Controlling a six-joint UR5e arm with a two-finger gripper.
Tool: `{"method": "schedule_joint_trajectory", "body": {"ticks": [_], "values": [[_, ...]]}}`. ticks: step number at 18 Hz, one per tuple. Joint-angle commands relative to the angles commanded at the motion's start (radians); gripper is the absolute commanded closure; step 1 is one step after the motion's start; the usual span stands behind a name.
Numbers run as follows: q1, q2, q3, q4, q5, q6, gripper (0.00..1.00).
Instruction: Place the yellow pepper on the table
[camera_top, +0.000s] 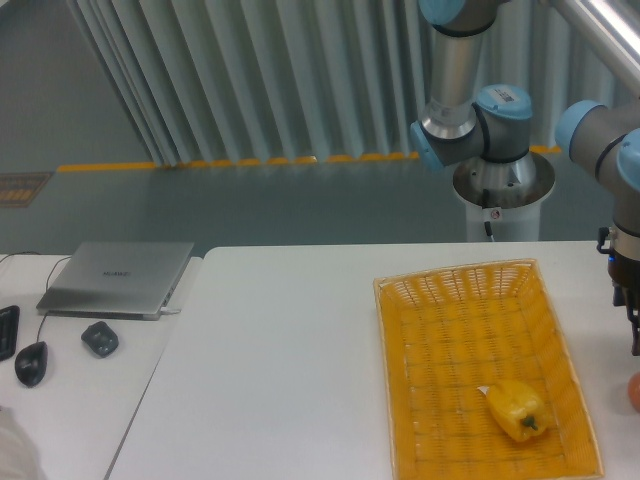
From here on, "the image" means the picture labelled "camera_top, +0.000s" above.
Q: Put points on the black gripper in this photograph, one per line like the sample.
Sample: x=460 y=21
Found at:
x=622 y=251

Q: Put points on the yellow bell pepper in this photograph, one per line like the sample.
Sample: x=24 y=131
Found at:
x=518 y=409

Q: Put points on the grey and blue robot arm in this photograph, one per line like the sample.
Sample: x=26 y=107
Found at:
x=485 y=135

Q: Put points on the orange round fruit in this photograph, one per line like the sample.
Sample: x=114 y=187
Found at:
x=633 y=391

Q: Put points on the yellow woven basket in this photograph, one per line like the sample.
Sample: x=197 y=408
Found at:
x=447 y=331

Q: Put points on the white folding partition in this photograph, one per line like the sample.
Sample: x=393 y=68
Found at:
x=257 y=81

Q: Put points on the silver laptop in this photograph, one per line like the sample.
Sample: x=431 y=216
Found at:
x=120 y=280

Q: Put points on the black clicker device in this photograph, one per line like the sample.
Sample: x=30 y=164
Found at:
x=101 y=339

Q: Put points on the black computer mouse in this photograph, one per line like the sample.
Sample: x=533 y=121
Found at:
x=31 y=364

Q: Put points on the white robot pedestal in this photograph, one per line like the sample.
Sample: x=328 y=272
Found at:
x=503 y=202

